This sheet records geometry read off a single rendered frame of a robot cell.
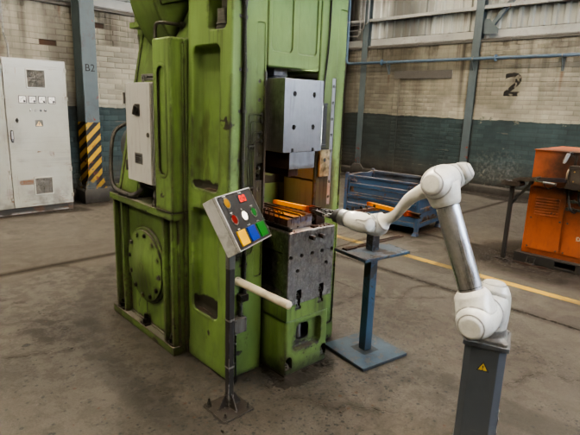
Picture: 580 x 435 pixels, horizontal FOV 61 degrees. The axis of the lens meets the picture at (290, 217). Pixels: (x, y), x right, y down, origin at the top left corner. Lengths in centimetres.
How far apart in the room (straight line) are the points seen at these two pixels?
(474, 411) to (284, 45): 213
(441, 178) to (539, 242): 401
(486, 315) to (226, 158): 150
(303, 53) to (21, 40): 586
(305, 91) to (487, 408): 185
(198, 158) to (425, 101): 865
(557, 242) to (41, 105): 669
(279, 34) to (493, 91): 800
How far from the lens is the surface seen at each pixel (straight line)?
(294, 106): 276
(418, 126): 1131
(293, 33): 296
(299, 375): 316
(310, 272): 297
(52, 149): 774
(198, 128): 300
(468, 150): 1087
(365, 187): 689
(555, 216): 595
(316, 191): 315
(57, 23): 851
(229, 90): 267
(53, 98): 773
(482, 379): 254
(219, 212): 228
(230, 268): 251
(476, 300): 221
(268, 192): 333
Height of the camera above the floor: 163
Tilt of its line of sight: 13 degrees down
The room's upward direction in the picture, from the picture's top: 2 degrees clockwise
